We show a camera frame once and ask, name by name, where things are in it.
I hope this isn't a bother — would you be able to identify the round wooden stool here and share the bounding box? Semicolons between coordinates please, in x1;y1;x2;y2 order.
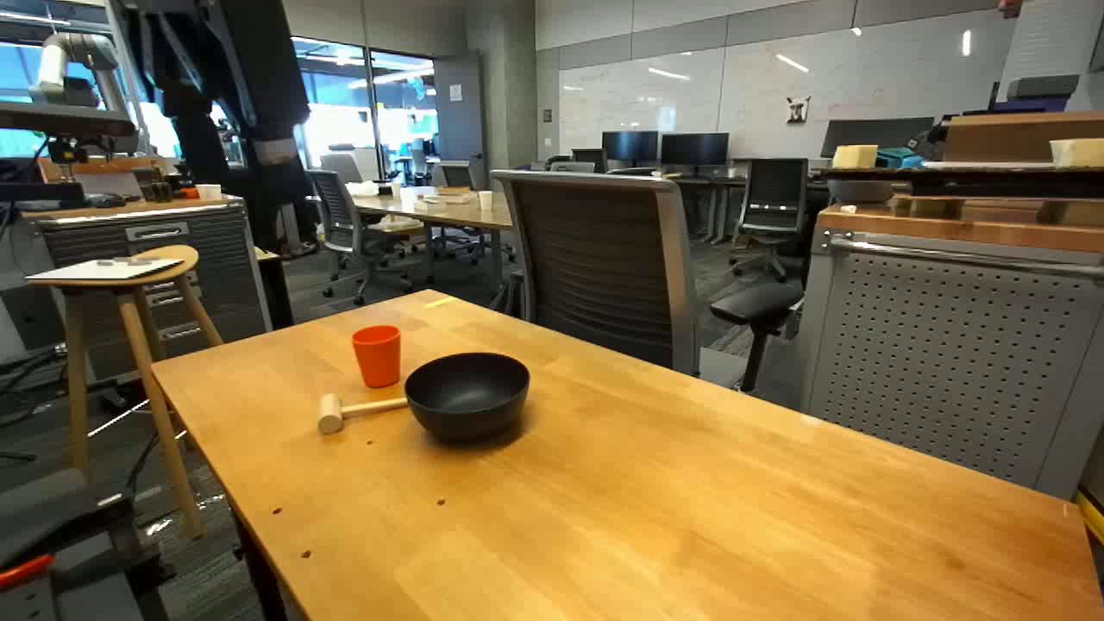
25;240;227;537

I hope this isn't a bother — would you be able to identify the black metal cabinet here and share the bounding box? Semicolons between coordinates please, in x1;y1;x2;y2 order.
492;166;808;396

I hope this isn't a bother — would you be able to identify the brown wooden box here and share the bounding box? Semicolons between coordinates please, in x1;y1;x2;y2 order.
941;111;1104;166

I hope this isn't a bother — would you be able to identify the black mesh office chair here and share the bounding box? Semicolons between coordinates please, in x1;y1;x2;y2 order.
733;156;814;282

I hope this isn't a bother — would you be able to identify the perforated gray metal cart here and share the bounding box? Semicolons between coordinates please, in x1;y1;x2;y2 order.
797;203;1104;502

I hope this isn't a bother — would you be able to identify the white paper sheet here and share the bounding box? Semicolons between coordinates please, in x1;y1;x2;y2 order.
25;251;186;291

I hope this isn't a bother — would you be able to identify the white frame office chair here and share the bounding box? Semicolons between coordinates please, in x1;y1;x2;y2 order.
304;169;432;311

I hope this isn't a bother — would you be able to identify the large dark monitor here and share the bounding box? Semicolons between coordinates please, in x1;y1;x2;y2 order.
818;115;938;163

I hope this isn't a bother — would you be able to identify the gray drawer cabinet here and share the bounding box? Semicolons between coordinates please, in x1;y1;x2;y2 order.
22;192;276;381

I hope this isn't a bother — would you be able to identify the small black computer monitor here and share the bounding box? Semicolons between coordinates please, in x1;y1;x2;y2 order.
602;128;664;176
661;130;733;176

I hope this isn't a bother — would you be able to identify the orange plastic cup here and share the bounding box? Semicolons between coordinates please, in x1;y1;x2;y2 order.
349;322;406;394

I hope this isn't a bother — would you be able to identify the long wooden office table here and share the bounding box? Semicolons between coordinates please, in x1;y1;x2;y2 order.
342;184;517;233

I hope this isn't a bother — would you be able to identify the wooden mallet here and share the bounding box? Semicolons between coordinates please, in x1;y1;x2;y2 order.
314;391;413;439

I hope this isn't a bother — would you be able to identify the black bowl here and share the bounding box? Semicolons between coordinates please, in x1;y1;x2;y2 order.
405;348;534;448

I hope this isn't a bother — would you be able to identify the red clamp handle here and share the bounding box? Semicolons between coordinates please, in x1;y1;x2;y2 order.
0;553;59;596

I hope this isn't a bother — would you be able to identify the yellow foam block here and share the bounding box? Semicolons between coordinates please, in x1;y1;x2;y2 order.
1045;133;1104;173
830;140;884;173

